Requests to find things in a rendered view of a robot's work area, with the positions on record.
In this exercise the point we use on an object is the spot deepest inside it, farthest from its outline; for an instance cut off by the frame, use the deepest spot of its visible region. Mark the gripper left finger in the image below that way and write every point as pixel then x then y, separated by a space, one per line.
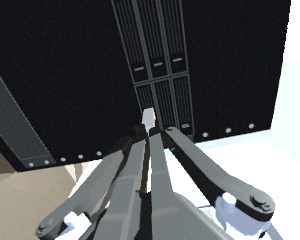
pixel 70 220

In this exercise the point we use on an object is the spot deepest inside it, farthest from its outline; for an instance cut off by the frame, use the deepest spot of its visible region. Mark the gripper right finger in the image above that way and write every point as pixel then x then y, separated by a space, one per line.
pixel 243 210

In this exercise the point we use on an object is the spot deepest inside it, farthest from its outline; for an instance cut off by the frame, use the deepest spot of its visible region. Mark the black server rack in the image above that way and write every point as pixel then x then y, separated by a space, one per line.
pixel 67 95

